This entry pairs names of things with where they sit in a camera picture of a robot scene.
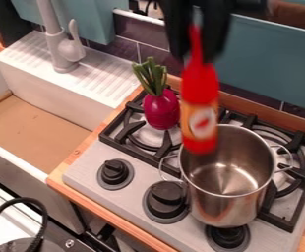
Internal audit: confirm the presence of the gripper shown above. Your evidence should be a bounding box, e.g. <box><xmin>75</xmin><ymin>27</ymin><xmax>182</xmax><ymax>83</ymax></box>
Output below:
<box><xmin>156</xmin><ymin>0</ymin><xmax>272</xmax><ymax>64</ymax></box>

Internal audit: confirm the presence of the red sauce bottle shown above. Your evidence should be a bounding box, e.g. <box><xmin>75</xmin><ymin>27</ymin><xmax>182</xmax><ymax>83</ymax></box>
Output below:
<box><xmin>178</xmin><ymin>24</ymin><xmax>222</xmax><ymax>156</ymax></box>

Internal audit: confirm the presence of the red toy radish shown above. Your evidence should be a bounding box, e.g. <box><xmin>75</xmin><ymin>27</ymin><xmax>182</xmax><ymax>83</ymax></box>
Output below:
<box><xmin>130</xmin><ymin>56</ymin><xmax>182</xmax><ymax>131</ymax></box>

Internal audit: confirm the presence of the tap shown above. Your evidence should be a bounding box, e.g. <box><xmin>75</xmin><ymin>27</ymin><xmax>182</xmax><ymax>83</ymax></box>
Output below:
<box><xmin>35</xmin><ymin>0</ymin><xmax>89</xmax><ymax>74</ymax></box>

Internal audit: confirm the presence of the silver pot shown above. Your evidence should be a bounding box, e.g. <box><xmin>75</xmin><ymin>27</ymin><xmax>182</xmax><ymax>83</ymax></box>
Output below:
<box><xmin>157</xmin><ymin>123</ymin><xmax>295</xmax><ymax>229</ymax></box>

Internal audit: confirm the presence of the toy sink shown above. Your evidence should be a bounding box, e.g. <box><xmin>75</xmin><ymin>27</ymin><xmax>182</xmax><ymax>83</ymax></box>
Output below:
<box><xmin>0</xmin><ymin>30</ymin><xmax>143</xmax><ymax>236</ymax></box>

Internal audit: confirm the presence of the toy stove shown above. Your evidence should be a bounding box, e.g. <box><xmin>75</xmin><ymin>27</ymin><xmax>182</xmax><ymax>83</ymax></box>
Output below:
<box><xmin>61</xmin><ymin>86</ymin><xmax>305</xmax><ymax>252</ymax></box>

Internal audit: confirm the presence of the black cable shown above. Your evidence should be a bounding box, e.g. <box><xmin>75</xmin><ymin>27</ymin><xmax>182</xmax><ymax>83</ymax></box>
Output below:
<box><xmin>0</xmin><ymin>196</ymin><xmax>50</xmax><ymax>252</ymax></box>

